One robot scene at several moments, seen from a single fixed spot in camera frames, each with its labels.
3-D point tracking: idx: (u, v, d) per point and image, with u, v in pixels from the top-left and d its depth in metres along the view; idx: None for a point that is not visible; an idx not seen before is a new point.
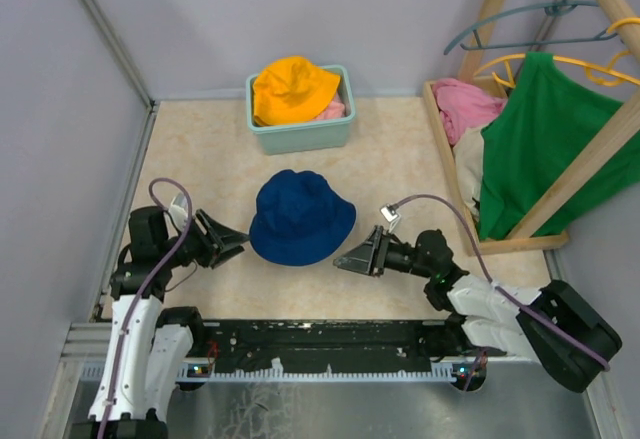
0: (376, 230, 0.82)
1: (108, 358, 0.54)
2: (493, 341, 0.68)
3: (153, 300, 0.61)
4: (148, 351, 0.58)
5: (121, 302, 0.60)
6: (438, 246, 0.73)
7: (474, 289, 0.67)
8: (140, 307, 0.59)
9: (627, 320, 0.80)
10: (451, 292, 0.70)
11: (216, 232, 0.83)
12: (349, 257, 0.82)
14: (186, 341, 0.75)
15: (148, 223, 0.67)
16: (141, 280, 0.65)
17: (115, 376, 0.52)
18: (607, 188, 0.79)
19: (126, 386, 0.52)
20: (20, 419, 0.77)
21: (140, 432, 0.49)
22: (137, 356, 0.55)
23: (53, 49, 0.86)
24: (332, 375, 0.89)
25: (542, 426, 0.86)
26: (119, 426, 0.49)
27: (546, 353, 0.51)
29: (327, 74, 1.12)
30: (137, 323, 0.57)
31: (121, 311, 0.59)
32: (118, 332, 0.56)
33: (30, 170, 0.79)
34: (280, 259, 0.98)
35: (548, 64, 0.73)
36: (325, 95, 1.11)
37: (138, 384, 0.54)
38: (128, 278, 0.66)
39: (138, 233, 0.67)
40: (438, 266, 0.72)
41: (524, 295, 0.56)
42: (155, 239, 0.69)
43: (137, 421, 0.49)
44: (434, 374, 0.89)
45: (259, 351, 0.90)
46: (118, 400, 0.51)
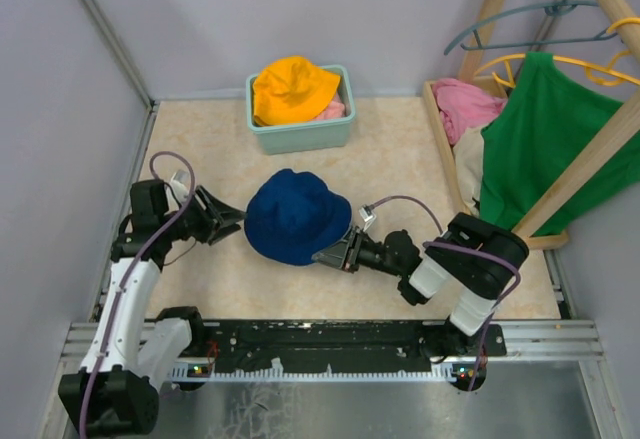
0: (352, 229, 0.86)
1: (104, 313, 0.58)
2: (473, 317, 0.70)
3: (151, 262, 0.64)
4: (144, 311, 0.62)
5: (119, 263, 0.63)
6: (403, 245, 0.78)
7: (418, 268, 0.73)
8: (139, 267, 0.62)
9: (627, 320, 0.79)
10: (410, 280, 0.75)
11: (217, 208, 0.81)
12: (329, 251, 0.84)
14: (190, 335, 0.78)
15: (150, 192, 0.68)
16: (141, 244, 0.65)
17: (109, 330, 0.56)
18: (607, 189, 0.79)
19: (120, 341, 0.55)
20: (20, 419, 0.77)
21: (129, 386, 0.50)
22: (133, 312, 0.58)
23: (54, 48, 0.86)
24: (331, 375, 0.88)
25: (542, 426, 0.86)
26: (109, 380, 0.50)
27: (463, 275, 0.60)
29: (327, 74, 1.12)
30: (134, 282, 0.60)
31: (119, 272, 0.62)
32: (115, 290, 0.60)
33: (30, 170, 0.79)
34: (285, 258, 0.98)
35: (548, 64, 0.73)
36: (325, 94, 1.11)
37: (132, 340, 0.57)
38: (129, 243, 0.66)
39: (140, 203, 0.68)
40: (408, 264, 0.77)
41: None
42: (157, 210, 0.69)
43: (127, 374, 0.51)
44: (435, 374, 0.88)
45: (259, 351, 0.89)
46: (110, 352, 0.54)
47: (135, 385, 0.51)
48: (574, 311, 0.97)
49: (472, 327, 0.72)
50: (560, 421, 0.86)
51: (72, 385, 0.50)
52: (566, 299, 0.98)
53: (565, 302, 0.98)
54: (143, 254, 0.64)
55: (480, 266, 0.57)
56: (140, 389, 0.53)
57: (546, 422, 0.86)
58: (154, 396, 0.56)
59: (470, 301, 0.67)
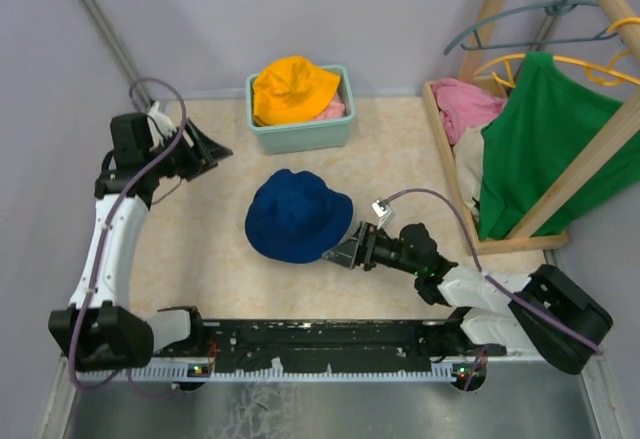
0: (362, 227, 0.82)
1: (93, 251, 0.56)
2: (490, 335, 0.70)
3: (138, 200, 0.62)
4: (131, 249, 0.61)
5: (104, 199, 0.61)
6: (418, 238, 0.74)
7: (464, 281, 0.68)
8: (125, 204, 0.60)
9: (628, 319, 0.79)
10: (442, 287, 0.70)
11: (205, 148, 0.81)
12: (338, 251, 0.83)
14: (188, 328, 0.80)
15: (132, 125, 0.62)
16: (127, 182, 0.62)
17: (97, 267, 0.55)
18: (607, 189, 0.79)
19: (109, 277, 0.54)
20: (21, 419, 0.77)
21: (120, 321, 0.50)
22: (120, 251, 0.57)
23: (53, 48, 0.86)
24: (331, 375, 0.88)
25: (542, 426, 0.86)
26: (100, 314, 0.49)
27: (537, 338, 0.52)
29: (327, 74, 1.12)
30: (121, 219, 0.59)
31: (104, 209, 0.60)
32: (101, 227, 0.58)
33: (30, 170, 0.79)
34: (294, 257, 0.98)
35: (548, 64, 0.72)
36: (324, 94, 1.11)
37: (121, 276, 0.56)
38: (113, 180, 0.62)
39: (122, 139, 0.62)
40: (425, 258, 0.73)
41: (517, 284, 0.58)
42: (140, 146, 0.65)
43: (118, 310, 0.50)
44: (434, 373, 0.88)
45: (259, 351, 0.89)
46: (99, 289, 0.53)
47: (126, 321, 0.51)
48: None
49: (481, 341, 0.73)
50: (560, 421, 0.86)
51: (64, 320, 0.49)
52: None
53: None
54: (129, 190, 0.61)
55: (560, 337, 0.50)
56: (132, 325, 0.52)
57: (547, 422, 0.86)
58: (146, 333, 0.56)
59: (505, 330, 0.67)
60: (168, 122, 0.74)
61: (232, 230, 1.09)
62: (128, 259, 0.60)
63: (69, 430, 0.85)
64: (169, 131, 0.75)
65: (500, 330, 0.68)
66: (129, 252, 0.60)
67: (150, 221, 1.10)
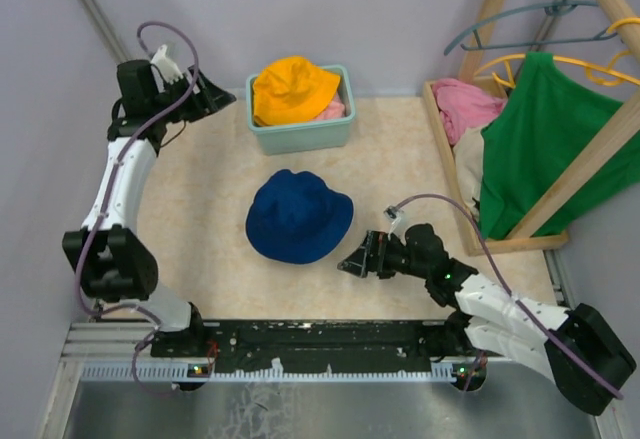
0: (369, 236, 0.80)
1: (104, 182, 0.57)
2: (498, 347, 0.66)
3: (147, 145, 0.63)
4: (140, 189, 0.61)
5: (116, 141, 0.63)
6: (425, 236, 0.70)
7: (488, 295, 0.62)
8: (135, 146, 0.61)
9: (628, 319, 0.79)
10: (458, 294, 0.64)
11: (210, 93, 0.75)
12: (351, 260, 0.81)
14: (186, 320, 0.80)
15: (137, 75, 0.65)
16: (136, 128, 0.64)
17: (108, 196, 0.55)
18: (607, 189, 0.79)
19: (119, 205, 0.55)
20: (20, 419, 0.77)
21: (129, 244, 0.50)
22: (131, 184, 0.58)
23: (53, 48, 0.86)
24: (331, 375, 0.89)
25: (543, 426, 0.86)
26: (110, 235, 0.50)
27: (562, 377, 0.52)
29: (327, 74, 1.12)
30: (131, 158, 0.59)
31: (116, 149, 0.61)
32: (113, 164, 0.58)
33: (30, 170, 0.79)
34: (296, 258, 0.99)
35: (549, 63, 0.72)
36: (325, 94, 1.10)
37: (130, 209, 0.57)
38: (125, 127, 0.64)
39: (129, 88, 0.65)
40: (431, 257, 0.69)
41: (552, 319, 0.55)
42: (147, 94, 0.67)
43: (127, 232, 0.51)
44: (434, 374, 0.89)
45: (259, 351, 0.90)
46: (110, 214, 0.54)
47: (135, 246, 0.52)
48: None
49: (482, 346, 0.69)
50: (561, 421, 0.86)
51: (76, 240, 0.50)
52: (567, 299, 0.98)
53: (565, 302, 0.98)
54: (139, 134, 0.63)
55: (586, 381, 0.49)
56: (141, 252, 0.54)
57: (547, 423, 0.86)
58: (152, 267, 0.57)
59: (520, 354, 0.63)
60: (174, 68, 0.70)
61: (232, 230, 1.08)
62: (136, 196, 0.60)
63: (69, 430, 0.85)
64: (175, 76, 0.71)
65: (514, 350, 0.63)
66: (138, 191, 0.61)
67: (150, 221, 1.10)
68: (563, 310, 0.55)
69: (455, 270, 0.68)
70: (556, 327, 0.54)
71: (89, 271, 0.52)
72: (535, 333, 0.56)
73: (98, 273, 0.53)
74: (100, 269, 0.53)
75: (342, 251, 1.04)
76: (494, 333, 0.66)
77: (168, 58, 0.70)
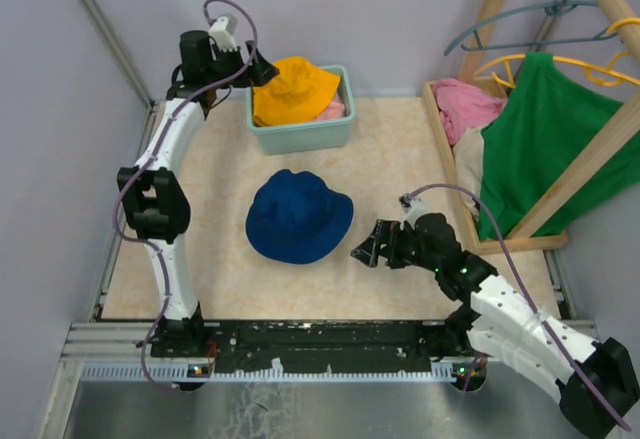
0: (379, 226, 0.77)
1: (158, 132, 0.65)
2: (498, 355, 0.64)
3: (197, 108, 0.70)
4: (187, 144, 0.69)
5: (172, 99, 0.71)
6: (437, 223, 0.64)
7: (510, 305, 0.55)
8: (188, 106, 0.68)
9: (628, 319, 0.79)
10: (475, 294, 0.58)
11: (260, 67, 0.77)
12: (361, 248, 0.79)
14: (189, 309, 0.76)
15: (195, 48, 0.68)
16: (192, 93, 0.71)
17: (160, 142, 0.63)
18: (607, 189, 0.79)
19: (167, 153, 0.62)
20: (20, 419, 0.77)
21: (170, 186, 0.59)
22: (180, 137, 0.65)
23: (54, 49, 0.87)
24: (331, 375, 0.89)
25: (543, 426, 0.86)
26: (156, 177, 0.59)
27: (569, 401, 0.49)
29: (327, 74, 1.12)
30: (183, 116, 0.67)
31: (172, 106, 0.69)
32: (168, 117, 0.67)
33: (30, 170, 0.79)
34: (296, 258, 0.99)
35: (548, 64, 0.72)
36: (325, 94, 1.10)
37: (177, 158, 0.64)
38: (182, 90, 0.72)
39: (187, 56, 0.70)
40: (443, 246, 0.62)
41: (579, 350, 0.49)
42: (203, 64, 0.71)
43: (171, 176, 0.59)
44: (434, 374, 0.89)
45: (259, 351, 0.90)
46: (159, 159, 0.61)
47: (174, 190, 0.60)
48: (574, 311, 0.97)
49: (480, 350, 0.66)
50: (560, 421, 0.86)
51: (126, 174, 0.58)
52: (567, 299, 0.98)
53: (565, 302, 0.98)
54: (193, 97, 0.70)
55: (598, 415, 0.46)
56: (180, 195, 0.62)
57: (547, 423, 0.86)
58: (186, 214, 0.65)
59: (522, 367, 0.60)
60: (230, 40, 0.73)
61: (232, 230, 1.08)
62: (183, 150, 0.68)
63: (69, 430, 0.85)
64: (229, 47, 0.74)
65: (516, 363, 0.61)
66: (184, 145, 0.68)
67: None
68: (590, 339, 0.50)
69: (469, 263, 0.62)
70: (583, 359, 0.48)
71: (134, 203, 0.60)
72: (558, 360, 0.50)
73: (140, 207, 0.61)
74: (143, 202, 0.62)
75: (342, 251, 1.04)
76: (498, 342, 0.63)
77: (227, 30, 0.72)
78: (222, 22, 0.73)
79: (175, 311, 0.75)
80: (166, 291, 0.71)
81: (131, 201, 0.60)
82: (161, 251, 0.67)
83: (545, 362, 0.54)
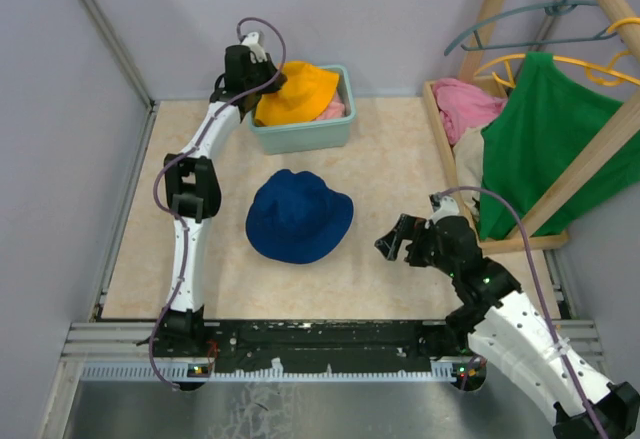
0: (402, 220, 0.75)
1: (201, 128, 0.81)
2: (496, 361, 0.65)
3: (235, 109, 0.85)
4: (225, 139, 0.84)
5: (215, 103, 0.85)
6: (458, 228, 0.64)
7: (530, 328, 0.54)
8: (228, 108, 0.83)
9: (628, 319, 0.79)
10: (496, 310, 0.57)
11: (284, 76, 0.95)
12: (384, 239, 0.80)
14: (196, 302, 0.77)
15: (239, 60, 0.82)
16: (233, 97, 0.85)
17: (202, 137, 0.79)
18: (607, 190, 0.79)
19: (207, 146, 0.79)
20: (21, 419, 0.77)
21: (208, 173, 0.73)
22: (217, 135, 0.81)
23: (55, 49, 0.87)
24: (332, 375, 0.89)
25: (543, 427, 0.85)
26: (197, 164, 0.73)
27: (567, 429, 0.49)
29: (330, 74, 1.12)
30: (223, 115, 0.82)
31: (215, 107, 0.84)
32: (209, 115, 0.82)
33: (30, 169, 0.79)
34: (295, 258, 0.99)
35: (548, 64, 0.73)
36: (326, 95, 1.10)
37: (213, 151, 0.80)
38: (224, 95, 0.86)
39: (232, 67, 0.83)
40: (463, 251, 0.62)
41: (593, 389, 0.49)
42: (244, 74, 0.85)
43: (208, 165, 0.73)
44: (435, 374, 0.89)
45: (259, 351, 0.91)
46: (200, 149, 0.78)
47: (210, 177, 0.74)
48: (574, 310, 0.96)
49: (477, 351, 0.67)
50: None
51: (172, 159, 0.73)
52: (567, 299, 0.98)
53: (565, 302, 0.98)
54: (233, 101, 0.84)
55: None
56: (213, 183, 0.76)
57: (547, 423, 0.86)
58: (217, 201, 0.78)
59: (519, 380, 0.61)
60: (261, 51, 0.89)
61: (232, 230, 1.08)
62: (220, 143, 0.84)
63: (69, 429, 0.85)
64: (259, 56, 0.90)
65: (513, 375, 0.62)
66: (222, 139, 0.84)
67: (151, 221, 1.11)
68: (605, 380, 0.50)
69: (491, 272, 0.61)
70: (596, 400, 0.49)
71: (175, 185, 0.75)
72: (570, 394, 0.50)
73: (179, 189, 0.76)
74: (182, 187, 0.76)
75: (342, 251, 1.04)
76: (499, 352, 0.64)
77: (258, 44, 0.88)
78: (254, 36, 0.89)
79: (182, 301, 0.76)
80: (180, 274, 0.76)
81: (172, 184, 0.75)
82: (187, 229, 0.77)
83: (551, 385, 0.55)
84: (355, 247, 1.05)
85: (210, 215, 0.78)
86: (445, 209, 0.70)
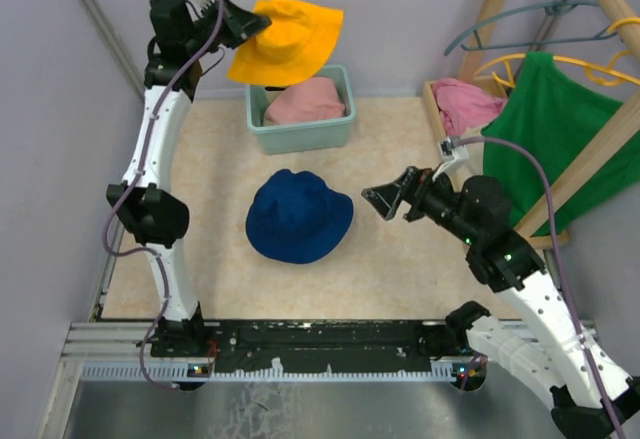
0: (409, 173, 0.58)
1: (140, 136, 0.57)
2: (495, 354, 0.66)
3: (182, 94, 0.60)
4: (177, 136, 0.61)
5: (153, 89, 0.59)
6: (496, 195, 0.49)
7: (553, 316, 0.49)
8: (170, 98, 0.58)
9: (628, 319, 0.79)
10: (516, 292, 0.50)
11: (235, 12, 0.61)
12: (380, 192, 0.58)
14: (189, 311, 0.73)
15: (171, 17, 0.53)
16: (174, 72, 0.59)
17: (144, 151, 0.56)
18: (607, 189, 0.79)
19: (155, 163, 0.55)
20: (21, 418, 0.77)
21: (163, 201, 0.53)
22: (166, 140, 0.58)
23: (54, 48, 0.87)
24: (331, 375, 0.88)
25: (543, 427, 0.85)
26: (146, 193, 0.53)
27: (570, 413, 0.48)
29: (318, 8, 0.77)
30: (166, 111, 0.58)
31: (153, 98, 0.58)
32: (148, 117, 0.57)
33: (31, 169, 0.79)
34: (294, 258, 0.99)
35: (548, 64, 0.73)
36: (321, 47, 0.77)
37: (165, 166, 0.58)
38: (160, 70, 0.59)
39: (161, 28, 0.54)
40: (495, 223, 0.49)
41: (612, 385, 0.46)
42: (182, 34, 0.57)
43: (160, 191, 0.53)
44: (434, 373, 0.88)
45: (259, 351, 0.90)
46: (147, 172, 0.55)
47: (167, 203, 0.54)
48: None
49: (479, 349, 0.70)
50: None
51: (116, 192, 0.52)
52: None
53: None
54: (175, 84, 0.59)
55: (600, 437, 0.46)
56: (172, 204, 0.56)
57: (547, 422, 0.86)
58: (184, 213, 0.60)
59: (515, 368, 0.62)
60: None
61: (232, 230, 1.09)
62: (171, 147, 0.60)
63: (69, 430, 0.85)
64: (205, 2, 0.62)
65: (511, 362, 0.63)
66: (172, 141, 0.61)
67: None
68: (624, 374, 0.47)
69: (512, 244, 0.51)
70: (614, 396, 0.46)
71: (130, 218, 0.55)
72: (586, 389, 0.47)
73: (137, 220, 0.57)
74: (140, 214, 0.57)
75: (342, 251, 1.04)
76: (497, 343, 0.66)
77: None
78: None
79: (174, 313, 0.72)
80: (165, 293, 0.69)
81: (127, 218, 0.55)
82: (159, 255, 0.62)
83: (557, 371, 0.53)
84: (355, 247, 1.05)
85: (180, 235, 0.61)
86: (460, 160, 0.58)
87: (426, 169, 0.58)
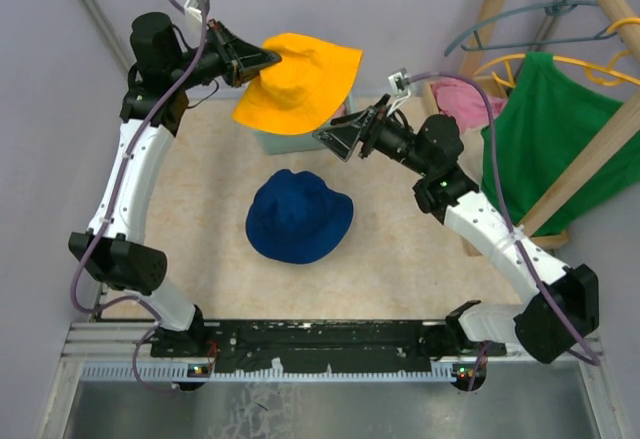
0: (369, 114, 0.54)
1: (111, 179, 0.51)
2: (483, 329, 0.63)
3: (162, 130, 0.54)
4: (154, 179, 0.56)
5: (129, 123, 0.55)
6: (450, 136, 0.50)
7: (485, 222, 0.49)
8: (147, 135, 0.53)
9: (629, 319, 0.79)
10: (450, 208, 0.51)
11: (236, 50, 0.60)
12: (336, 135, 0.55)
14: (186, 321, 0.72)
15: (153, 43, 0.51)
16: (153, 103, 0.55)
17: (115, 196, 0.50)
18: (607, 189, 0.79)
19: (125, 209, 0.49)
20: (22, 418, 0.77)
21: (132, 254, 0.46)
22: (140, 182, 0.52)
23: (55, 49, 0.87)
24: (331, 375, 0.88)
25: (543, 426, 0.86)
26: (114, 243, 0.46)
27: (525, 320, 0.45)
29: (335, 47, 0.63)
30: (142, 150, 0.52)
31: (128, 134, 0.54)
32: (122, 155, 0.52)
33: (30, 170, 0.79)
34: (294, 259, 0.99)
35: (549, 64, 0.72)
36: (339, 84, 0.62)
37: (138, 211, 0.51)
38: (140, 102, 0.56)
39: (143, 54, 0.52)
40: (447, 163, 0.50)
41: (547, 272, 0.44)
42: (165, 62, 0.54)
43: (130, 243, 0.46)
44: (434, 373, 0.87)
45: (259, 351, 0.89)
46: (115, 219, 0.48)
47: (137, 255, 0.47)
48: None
49: (476, 338, 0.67)
50: (560, 421, 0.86)
51: (82, 241, 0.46)
52: None
53: None
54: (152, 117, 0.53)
55: (555, 337, 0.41)
56: (144, 255, 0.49)
57: (546, 421, 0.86)
58: (159, 262, 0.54)
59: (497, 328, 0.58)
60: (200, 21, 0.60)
61: (232, 230, 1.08)
62: (147, 191, 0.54)
63: (69, 430, 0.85)
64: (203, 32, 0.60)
65: (493, 327, 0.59)
66: (149, 185, 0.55)
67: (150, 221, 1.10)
68: (562, 263, 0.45)
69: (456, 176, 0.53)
70: (550, 282, 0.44)
71: (98, 270, 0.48)
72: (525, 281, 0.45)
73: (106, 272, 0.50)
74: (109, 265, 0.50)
75: (342, 251, 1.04)
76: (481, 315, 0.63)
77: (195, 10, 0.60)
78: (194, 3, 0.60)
79: (171, 325, 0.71)
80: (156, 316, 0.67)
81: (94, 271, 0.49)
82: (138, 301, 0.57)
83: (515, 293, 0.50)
84: (356, 247, 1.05)
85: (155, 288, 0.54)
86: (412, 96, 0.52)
87: (379, 103, 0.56)
